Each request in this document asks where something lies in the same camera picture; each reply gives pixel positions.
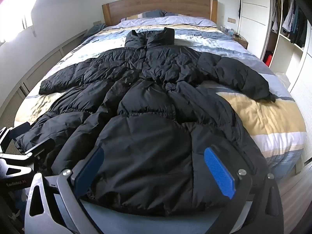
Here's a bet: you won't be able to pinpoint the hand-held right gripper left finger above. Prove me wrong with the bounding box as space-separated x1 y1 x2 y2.
24 147 105 234

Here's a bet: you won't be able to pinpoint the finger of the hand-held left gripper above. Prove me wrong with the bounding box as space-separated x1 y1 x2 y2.
0 126 15 157
21 138 57 167

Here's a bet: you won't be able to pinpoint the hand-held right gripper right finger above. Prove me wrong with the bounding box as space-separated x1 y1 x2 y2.
204 147 285 234

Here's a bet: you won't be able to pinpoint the black puffer jacket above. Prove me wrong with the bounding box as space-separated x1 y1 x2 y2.
15 27 276 216

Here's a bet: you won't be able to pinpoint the hanging clothes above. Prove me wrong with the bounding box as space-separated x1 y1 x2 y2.
270 0 308 50

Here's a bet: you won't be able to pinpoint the striped duvet bed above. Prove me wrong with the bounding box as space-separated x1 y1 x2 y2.
14 17 307 175

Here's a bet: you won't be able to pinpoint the window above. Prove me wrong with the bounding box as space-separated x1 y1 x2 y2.
0 0 47 43

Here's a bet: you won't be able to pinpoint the crumpled blue cloth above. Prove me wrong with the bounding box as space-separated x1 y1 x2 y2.
85 23 108 39

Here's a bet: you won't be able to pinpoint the wooden nightstand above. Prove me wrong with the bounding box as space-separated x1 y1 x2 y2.
230 33 249 49

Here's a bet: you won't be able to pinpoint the white wardrobe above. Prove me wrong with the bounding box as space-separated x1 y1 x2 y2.
239 0 312 95

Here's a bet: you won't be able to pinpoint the blue striped pillow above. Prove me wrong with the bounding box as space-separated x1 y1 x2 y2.
121 9 169 21

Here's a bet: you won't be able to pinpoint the wooden headboard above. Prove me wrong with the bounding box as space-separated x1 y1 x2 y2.
102 0 218 27

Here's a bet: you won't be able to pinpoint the beige wall panel cabinet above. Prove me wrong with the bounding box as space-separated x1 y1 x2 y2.
0 29 88 127

